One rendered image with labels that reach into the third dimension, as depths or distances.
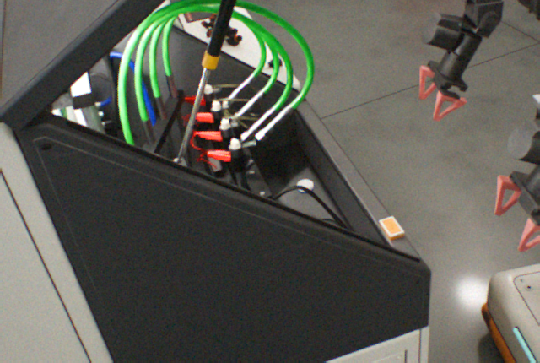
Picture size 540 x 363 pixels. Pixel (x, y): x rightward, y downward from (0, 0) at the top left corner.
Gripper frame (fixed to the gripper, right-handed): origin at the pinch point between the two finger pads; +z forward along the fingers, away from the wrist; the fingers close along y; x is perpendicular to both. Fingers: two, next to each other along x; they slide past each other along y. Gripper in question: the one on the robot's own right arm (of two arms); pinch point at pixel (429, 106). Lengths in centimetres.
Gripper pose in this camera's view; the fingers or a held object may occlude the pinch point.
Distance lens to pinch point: 156.5
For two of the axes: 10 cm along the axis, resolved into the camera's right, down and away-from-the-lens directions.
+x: 9.3, 2.0, 3.2
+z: -3.4, 7.9, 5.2
